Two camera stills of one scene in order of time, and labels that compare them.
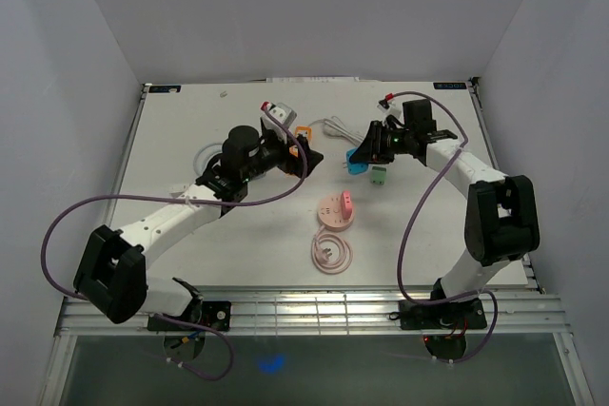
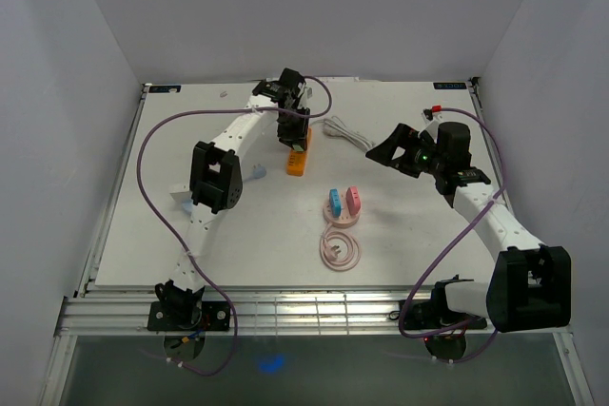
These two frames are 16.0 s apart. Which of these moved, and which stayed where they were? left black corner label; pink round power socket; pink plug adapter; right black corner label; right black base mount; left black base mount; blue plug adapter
Moved: pink plug adapter; pink round power socket; blue plug adapter
Stayed: right black base mount; right black corner label; left black corner label; left black base mount
